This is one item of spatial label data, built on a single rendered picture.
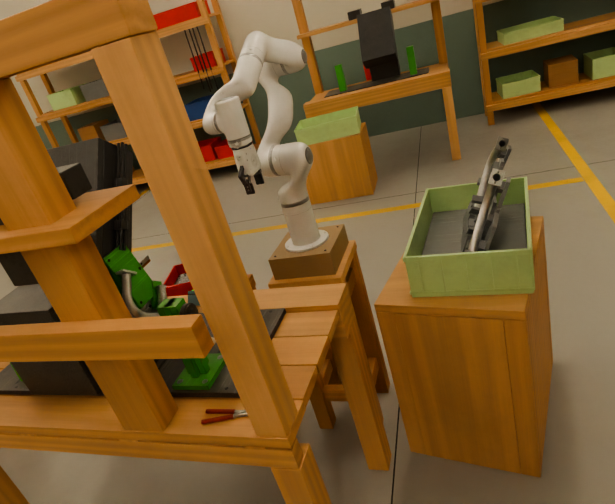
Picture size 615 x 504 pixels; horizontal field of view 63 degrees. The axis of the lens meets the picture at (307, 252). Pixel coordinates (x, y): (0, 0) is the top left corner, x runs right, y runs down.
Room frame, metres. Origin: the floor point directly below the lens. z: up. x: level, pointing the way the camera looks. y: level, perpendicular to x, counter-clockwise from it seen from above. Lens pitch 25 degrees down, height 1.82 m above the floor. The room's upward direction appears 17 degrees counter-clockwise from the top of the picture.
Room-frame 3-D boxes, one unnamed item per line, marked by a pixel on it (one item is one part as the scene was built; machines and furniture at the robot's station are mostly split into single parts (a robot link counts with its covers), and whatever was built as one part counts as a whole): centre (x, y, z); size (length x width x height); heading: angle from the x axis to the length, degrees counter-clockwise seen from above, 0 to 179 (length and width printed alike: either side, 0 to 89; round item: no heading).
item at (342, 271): (1.94, -0.01, 0.83); 0.32 x 0.32 x 0.04; 67
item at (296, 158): (1.93, -0.04, 1.25); 0.19 x 0.12 x 0.24; 60
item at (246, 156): (1.74, 0.11, 1.41); 0.10 x 0.07 x 0.11; 156
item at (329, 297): (1.84, 0.61, 0.82); 1.50 x 0.14 x 0.15; 66
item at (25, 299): (1.50, 0.88, 1.07); 0.30 x 0.18 x 0.34; 66
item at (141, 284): (1.61, 0.63, 1.17); 0.13 x 0.12 x 0.20; 66
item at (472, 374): (1.70, -0.59, 0.39); 0.68 x 0.52 x 0.79; 146
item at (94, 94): (7.47, 1.66, 1.10); 3.01 x 0.55 x 2.20; 70
